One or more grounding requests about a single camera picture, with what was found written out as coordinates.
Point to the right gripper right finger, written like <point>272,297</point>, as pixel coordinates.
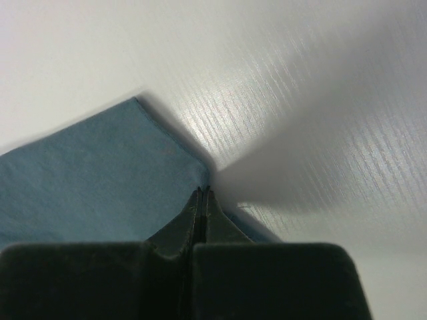
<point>236,278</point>

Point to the grey blue t shirt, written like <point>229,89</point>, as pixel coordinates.
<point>116,176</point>

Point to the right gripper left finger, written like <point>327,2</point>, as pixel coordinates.
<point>113,280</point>

